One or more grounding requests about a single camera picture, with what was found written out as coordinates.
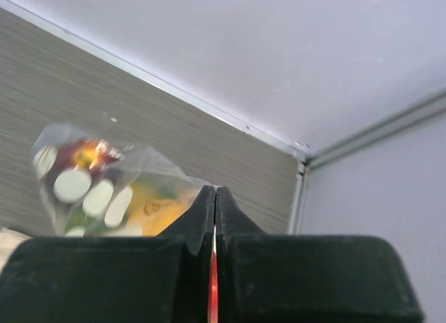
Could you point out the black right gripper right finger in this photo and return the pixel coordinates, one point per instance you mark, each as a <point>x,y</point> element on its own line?
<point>306,278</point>

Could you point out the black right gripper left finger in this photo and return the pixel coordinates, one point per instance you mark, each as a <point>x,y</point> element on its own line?
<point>165,278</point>

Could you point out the orange fake fruit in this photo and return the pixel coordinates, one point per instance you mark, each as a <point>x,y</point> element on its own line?
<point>151,211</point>

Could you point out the clear polka dot zip bag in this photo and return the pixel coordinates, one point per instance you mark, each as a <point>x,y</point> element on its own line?
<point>85,180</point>

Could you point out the beige folded fabric garment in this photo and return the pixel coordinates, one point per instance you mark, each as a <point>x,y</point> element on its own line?
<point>9,241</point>

